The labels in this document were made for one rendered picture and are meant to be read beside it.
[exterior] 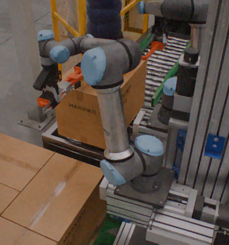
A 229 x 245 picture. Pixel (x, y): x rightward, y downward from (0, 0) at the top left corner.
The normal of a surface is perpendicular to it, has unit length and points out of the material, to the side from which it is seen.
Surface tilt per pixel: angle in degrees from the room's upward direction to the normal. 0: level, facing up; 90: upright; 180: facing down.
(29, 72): 90
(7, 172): 0
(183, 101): 90
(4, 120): 0
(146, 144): 7
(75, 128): 90
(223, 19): 90
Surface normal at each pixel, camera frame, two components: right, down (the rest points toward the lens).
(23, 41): -0.43, 0.55
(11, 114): 0.01, -0.79
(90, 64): -0.82, 0.23
